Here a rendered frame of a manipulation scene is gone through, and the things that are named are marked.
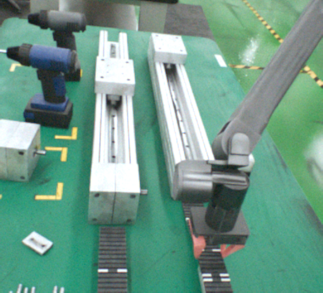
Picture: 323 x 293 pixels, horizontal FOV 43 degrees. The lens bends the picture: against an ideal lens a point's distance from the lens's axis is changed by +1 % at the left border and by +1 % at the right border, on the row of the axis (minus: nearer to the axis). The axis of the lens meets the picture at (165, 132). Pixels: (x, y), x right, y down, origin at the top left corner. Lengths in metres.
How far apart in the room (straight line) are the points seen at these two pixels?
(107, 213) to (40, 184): 0.20
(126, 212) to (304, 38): 0.49
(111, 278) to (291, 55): 0.51
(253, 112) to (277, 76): 0.08
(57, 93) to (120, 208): 0.41
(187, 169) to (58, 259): 0.31
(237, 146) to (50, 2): 2.05
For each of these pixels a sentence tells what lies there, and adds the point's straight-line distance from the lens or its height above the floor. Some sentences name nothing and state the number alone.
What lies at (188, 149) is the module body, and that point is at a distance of 1.04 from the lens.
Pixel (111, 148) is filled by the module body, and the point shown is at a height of 0.84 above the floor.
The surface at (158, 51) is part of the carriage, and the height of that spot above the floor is 0.90.
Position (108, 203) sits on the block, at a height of 0.84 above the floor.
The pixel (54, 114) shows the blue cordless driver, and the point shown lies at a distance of 1.14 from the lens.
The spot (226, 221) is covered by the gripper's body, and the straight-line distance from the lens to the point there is 0.74.
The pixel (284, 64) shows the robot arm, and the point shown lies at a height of 1.16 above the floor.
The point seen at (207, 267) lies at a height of 0.81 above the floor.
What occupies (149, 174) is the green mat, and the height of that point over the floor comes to 0.78.
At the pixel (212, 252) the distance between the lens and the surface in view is 0.84.
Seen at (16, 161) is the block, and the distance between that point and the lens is 0.96.
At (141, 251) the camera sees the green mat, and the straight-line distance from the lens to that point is 0.86.
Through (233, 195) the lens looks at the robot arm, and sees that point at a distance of 0.70.
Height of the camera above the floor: 1.44
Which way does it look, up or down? 34 degrees down
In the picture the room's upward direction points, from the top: 11 degrees clockwise
